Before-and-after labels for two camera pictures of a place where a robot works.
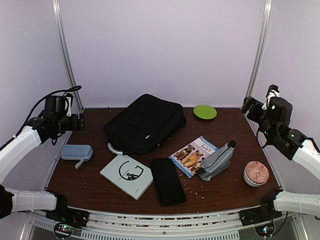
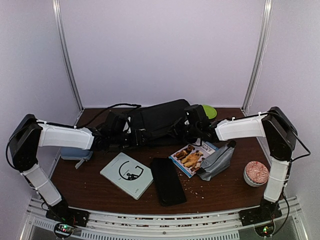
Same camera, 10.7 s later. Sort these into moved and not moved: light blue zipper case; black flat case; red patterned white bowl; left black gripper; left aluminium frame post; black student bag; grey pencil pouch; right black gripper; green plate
Moved: right black gripper; black student bag; left black gripper
Not moved: grey pencil pouch; red patterned white bowl; green plate; left aluminium frame post; black flat case; light blue zipper case
